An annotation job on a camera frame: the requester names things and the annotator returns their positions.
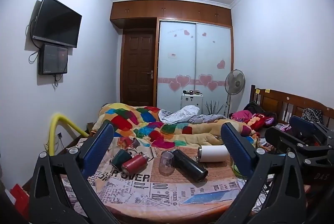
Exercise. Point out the small white appliance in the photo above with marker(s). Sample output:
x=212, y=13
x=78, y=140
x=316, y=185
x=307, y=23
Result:
x=191, y=102

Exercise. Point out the black wall-mounted box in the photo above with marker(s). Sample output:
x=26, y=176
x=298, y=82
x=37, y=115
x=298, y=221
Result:
x=53, y=59

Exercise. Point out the yellow tube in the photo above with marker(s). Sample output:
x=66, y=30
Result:
x=56, y=122

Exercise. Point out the black thermos cup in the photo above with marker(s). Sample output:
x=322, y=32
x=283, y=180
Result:
x=189, y=165

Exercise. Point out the newspaper print bedsheet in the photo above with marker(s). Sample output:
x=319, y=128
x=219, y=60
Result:
x=167, y=192

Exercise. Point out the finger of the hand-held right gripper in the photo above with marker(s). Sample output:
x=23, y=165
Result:
x=279, y=136
x=305, y=123

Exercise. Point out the wooden overhead cabinet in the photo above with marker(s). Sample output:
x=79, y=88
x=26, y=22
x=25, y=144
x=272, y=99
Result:
x=169, y=8

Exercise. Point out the colourful patchwork blanket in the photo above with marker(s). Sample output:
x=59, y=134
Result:
x=146, y=122

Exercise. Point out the white thermos cup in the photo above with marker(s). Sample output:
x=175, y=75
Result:
x=214, y=153

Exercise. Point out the frosted sliding wardrobe door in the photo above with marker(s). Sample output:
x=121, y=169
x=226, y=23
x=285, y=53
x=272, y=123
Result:
x=212, y=57
x=177, y=57

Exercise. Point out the wall-mounted black television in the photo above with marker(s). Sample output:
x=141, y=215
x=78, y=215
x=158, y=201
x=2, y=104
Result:
x=57, y=21

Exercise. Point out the red plush toy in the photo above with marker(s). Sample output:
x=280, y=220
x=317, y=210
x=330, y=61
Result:
x=261, y=121

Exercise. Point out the black polka-dot bag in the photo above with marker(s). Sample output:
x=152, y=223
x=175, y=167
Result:
x=313, y=114

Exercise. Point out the brown wooden door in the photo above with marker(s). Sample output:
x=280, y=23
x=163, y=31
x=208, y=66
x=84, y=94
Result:
x=137, y=67

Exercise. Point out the red bottle cup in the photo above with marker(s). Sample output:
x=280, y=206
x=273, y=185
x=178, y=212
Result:
x=134, y=163

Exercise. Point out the dark green cup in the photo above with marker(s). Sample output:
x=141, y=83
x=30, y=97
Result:
x=120, y=158

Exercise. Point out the red box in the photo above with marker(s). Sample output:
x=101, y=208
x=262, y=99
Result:
x=19, y=198

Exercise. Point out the standing fan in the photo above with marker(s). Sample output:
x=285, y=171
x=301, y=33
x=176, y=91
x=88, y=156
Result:
x=235, y=81

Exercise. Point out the pink cloth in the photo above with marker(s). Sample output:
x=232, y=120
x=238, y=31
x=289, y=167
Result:
x=241, y=115

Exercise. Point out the wooden headboard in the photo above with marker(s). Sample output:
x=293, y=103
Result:
x=276, y=102

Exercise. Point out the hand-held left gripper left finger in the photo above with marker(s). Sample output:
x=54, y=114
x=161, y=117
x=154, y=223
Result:
x=97, y=145

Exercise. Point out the dry twig decoration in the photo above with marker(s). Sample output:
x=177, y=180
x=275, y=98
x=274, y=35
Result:
x=214, y=108

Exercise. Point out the clear glass cup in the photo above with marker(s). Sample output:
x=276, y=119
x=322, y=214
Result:
x=166, y=164

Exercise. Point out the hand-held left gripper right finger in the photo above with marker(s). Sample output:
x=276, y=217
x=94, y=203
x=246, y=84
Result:
x=234, y=143

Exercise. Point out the grey crumpled cloth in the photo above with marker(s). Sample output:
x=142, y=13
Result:
x=182, y=114

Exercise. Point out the row of small cosmetics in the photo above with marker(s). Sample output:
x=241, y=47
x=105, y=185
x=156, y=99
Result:
x=191, y=92

